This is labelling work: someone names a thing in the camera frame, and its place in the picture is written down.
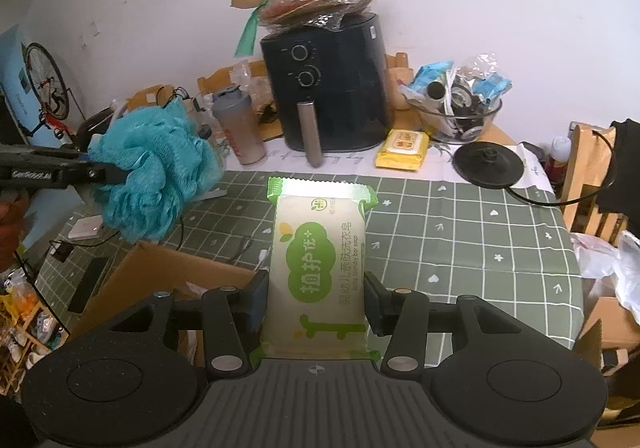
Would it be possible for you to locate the green baby wipes pack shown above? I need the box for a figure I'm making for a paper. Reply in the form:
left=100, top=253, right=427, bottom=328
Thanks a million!
left=260, top=177, right=378, bottom=359

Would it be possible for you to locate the teal bath loofah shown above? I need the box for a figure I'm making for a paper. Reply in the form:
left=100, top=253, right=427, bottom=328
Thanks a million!
left=88, top=100, right=224, bottom=243

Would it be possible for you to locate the yellow wet wipes pack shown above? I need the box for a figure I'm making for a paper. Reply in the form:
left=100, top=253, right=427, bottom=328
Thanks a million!
left=374, top=129, right=430, bottom=171

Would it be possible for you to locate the black kettle base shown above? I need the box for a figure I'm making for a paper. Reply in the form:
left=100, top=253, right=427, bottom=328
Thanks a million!
left=452, top=142, right=524, bottom=189

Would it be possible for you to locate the clear plastic bag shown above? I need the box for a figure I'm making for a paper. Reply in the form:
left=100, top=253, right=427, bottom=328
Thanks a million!
left=570, top=230, right=640, bottom=323

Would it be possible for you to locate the open cardboard box on floor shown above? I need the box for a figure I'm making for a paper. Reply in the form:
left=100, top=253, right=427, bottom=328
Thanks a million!
left=574, top=296, right=639, bottom=428

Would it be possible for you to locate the grey lid shaker bottle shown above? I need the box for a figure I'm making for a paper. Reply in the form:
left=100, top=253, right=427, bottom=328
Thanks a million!
left=212, top=85, right=266, bottom=165

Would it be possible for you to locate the glass bowl with clutter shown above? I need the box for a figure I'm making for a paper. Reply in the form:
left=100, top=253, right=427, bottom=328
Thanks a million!
left=398, top=52, right=512, bottom=145

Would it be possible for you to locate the wooden chair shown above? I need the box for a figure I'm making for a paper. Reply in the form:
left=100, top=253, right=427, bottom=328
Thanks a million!
left=561, top=123, right=628, bottom=246

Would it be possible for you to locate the black air fryer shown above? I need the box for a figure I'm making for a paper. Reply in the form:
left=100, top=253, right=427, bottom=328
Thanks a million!
left=260, top=13, right=394, bottom=152

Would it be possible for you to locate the black cloth on chair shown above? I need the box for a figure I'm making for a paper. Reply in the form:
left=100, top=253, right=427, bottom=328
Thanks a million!
left=597, top=119, right=640, bottom=237

